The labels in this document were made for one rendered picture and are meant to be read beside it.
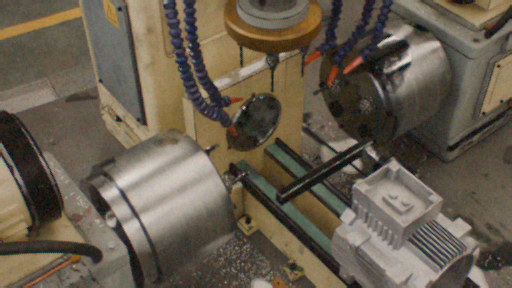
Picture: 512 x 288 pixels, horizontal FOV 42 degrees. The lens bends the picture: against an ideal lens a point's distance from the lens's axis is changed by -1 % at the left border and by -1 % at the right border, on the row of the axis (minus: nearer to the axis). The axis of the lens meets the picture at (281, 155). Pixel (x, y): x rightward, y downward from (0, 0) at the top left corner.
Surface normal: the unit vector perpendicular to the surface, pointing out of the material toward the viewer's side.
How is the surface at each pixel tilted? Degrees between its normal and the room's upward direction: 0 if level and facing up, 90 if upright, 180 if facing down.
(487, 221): 0
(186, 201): 43
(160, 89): 90
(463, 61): 90
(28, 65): 0
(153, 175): 13
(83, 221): 0
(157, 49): 90
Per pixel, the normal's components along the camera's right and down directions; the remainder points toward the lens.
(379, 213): -0.77, 0.44
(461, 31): 0.03, -0.70
